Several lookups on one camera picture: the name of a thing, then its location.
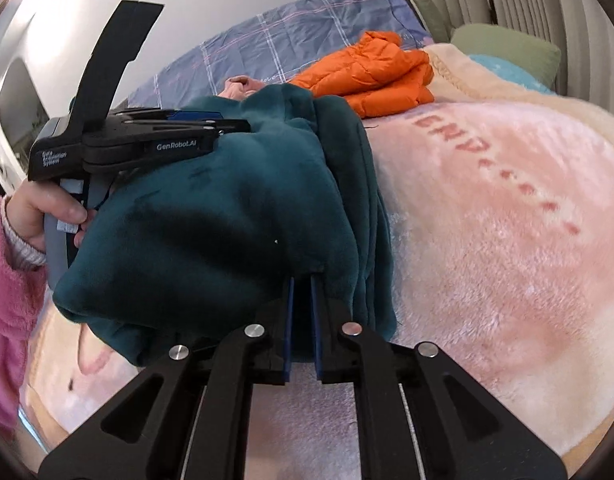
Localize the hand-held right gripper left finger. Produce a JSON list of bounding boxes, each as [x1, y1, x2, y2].
[[37, 279, 296, 480]]

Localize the pink quilted jacket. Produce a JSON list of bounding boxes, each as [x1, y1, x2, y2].
[[221, 75, 268, 107]]

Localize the green pillow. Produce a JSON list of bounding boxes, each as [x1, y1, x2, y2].
[[449, 22, 564, 92]]

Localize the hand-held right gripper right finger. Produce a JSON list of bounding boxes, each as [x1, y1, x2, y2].
[[310, 274, 568, 480]]

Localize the pink plush blanket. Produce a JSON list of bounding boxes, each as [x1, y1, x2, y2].
[[21, 41, 614, 463]]

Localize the person's left forearm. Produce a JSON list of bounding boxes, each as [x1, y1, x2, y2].
[[0, 194, 54, 433]]

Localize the orange puffer jacket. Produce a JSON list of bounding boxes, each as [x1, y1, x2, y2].
[[288, 30, 436, 119]]

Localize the blue plaid sheet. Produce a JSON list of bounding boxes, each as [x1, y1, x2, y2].
[[126, 0, 434, 112]]

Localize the light blue cloth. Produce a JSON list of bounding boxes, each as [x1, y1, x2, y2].
[[468, 54, 555, 95]]

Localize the dark green fleece sweatshirt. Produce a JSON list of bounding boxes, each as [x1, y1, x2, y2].
[[52, 82, 401, 367]]

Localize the person's left hand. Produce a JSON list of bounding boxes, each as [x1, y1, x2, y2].
[[2, 179, 98, 257]]

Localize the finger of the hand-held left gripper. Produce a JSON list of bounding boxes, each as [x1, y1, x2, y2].
[[117, 118, 252, 136], [112, 107, 224, 124]]

